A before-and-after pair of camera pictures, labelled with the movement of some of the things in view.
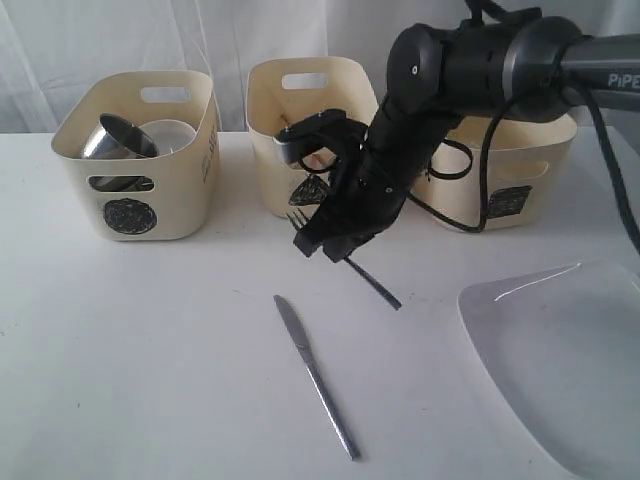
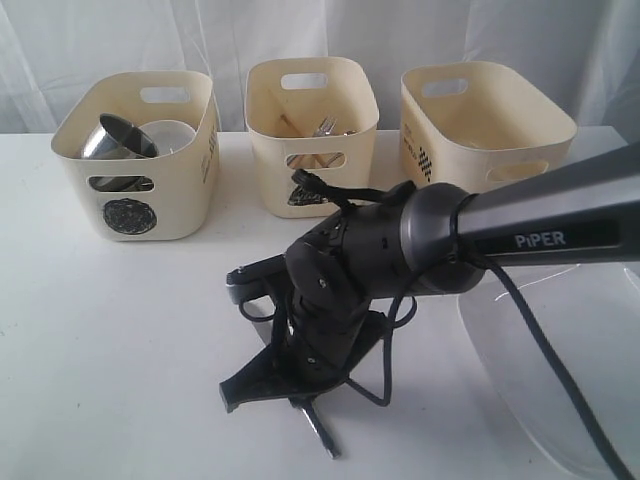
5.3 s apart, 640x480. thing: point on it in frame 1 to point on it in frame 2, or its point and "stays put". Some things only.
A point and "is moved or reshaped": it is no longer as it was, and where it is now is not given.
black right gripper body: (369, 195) to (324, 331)
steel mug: (111, 138) stays put
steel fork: (300, 221) is moved or reshaped
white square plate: (562, 345) stays put
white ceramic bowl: (170, 136) stays put
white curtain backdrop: (46, 42) stays put
